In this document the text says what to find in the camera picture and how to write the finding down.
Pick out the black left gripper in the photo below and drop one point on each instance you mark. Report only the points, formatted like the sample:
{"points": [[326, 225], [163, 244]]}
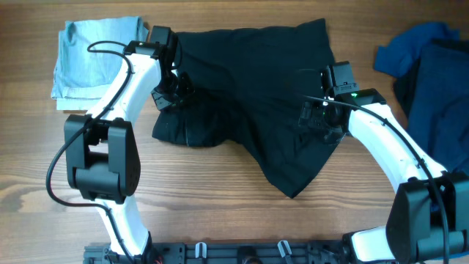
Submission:
{"points": [[188, 90]]}

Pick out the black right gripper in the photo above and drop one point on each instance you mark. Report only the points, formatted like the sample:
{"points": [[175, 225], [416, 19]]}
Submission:
{"points": [[310, 116]]}

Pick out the black shorts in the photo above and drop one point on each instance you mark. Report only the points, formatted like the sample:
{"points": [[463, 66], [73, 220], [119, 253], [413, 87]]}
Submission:
{"points": [[249, 87]]}

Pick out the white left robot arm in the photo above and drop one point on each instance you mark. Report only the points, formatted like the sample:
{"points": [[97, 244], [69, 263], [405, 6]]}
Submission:
{"points": [[101, 154]]}

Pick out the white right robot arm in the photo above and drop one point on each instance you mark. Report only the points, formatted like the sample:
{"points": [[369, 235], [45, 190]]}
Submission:
{"points": [[427, 219]]}

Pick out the folded light blue denim garment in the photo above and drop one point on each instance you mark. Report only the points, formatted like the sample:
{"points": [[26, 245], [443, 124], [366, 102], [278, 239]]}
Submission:
{"points": [[81, 78]]}

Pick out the dark blue garment pile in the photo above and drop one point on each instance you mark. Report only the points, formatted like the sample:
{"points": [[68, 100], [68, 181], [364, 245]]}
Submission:
{"points": [[430, 65]]}

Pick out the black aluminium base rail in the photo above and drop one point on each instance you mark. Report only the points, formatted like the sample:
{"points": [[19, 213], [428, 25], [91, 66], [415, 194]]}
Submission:
{"points": [[226, 253]]}

